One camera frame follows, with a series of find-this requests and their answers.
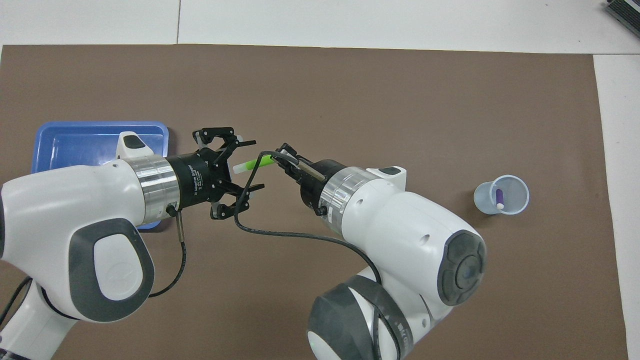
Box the brown table mat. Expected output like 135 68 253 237
0 44 630 360

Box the grey ribbed device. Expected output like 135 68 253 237
603 0 640 31

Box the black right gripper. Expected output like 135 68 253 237
276 143 346 216

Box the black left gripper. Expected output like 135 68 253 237
165 127 266 221

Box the clear plastic cup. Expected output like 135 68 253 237
473 174 530 216

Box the green pen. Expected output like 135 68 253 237
233 155 275 176

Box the blue plastic tray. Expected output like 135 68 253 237
31 121 170 231

